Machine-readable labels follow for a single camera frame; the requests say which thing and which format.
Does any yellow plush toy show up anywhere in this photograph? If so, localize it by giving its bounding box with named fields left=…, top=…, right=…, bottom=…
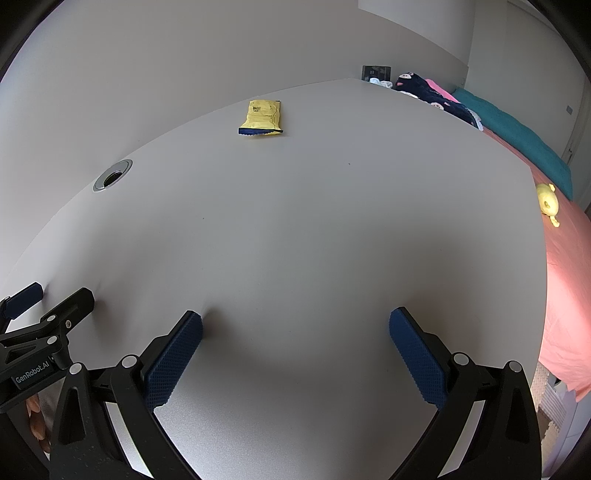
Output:
left=536, top=183, right=561, bottom=228

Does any yellow snack wrapper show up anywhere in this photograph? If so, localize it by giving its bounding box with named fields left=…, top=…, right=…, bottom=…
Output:
left=238, top=100, right=284, bottom=137

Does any silver desk cable grommet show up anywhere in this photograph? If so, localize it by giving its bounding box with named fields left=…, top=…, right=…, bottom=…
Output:
left=92, top=159, right=134, bottom=192

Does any navy printed cloth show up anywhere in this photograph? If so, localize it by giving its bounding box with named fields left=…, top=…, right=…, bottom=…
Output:
left=392, top=71, right=483, bottom=130

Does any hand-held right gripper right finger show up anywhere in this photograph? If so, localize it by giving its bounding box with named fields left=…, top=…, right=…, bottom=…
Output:
left=389, top=307, right=542, bottom=480

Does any pink bed sheet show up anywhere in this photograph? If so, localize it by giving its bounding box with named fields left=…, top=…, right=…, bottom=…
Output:
left=425, top=78, right=591, bottom=402

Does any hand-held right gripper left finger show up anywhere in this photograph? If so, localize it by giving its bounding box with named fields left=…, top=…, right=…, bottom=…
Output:
left=48, top=310, right=204, bottom=480

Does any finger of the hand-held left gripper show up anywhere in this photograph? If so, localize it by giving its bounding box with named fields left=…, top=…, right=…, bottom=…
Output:
left=0, top=287, right=96, bottom=366
left=0, top=282, right=44, bottom=330

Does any person's left hand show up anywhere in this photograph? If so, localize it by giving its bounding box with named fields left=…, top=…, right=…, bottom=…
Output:
left=25, top=394, right=51, bottom=455

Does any teal blanket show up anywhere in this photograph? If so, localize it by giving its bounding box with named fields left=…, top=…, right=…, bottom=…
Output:
left=451, top=89, right=573, bottom=201

